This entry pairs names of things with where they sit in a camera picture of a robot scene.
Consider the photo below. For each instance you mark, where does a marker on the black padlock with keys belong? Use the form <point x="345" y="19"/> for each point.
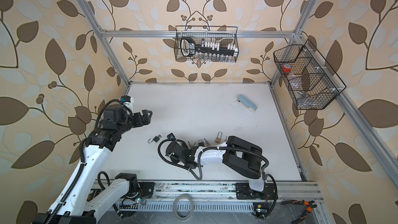
<point x="191" y="145"/>
<point x="203" y="143"/>

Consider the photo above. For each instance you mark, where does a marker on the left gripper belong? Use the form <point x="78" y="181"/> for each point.
<point x="146" y="119"/>

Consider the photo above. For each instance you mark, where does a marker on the black tool rack in basket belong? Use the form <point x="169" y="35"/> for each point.
<point x="189" y="48"/>

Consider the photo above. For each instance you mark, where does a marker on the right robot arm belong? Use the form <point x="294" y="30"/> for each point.
<point x="241" y="156"/>

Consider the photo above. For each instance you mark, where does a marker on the black padlock with keys bottom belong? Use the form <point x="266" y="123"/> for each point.
<point x="191" y="145"/>

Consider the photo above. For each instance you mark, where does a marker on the right wire basket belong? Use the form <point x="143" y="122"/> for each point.
<point x="313" y="83"/>

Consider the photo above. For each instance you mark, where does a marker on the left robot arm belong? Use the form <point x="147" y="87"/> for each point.
<point x="72" y="206"/>

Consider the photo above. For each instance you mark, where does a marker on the black padlock with keys middle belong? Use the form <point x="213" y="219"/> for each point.
<point x="203" y="143"/>

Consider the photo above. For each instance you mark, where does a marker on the light blue stapler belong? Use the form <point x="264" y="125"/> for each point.
<point x="246" y="103"/>

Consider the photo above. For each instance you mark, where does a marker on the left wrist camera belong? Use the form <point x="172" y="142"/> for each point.
<point x="127" y="101"/>

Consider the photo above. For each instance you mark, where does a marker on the wire basket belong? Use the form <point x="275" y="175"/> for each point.
<point x="313" y="83"/>
<point x="220" y="34"/>

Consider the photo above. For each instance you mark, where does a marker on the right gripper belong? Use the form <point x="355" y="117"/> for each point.
<point x="173" y="160"/>

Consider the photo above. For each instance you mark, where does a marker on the brass padlock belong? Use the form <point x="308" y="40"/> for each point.
<point x="218" y="138"/>

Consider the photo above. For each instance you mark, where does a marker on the back wire basket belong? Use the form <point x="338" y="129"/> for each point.
<point x="220" y="34"/>

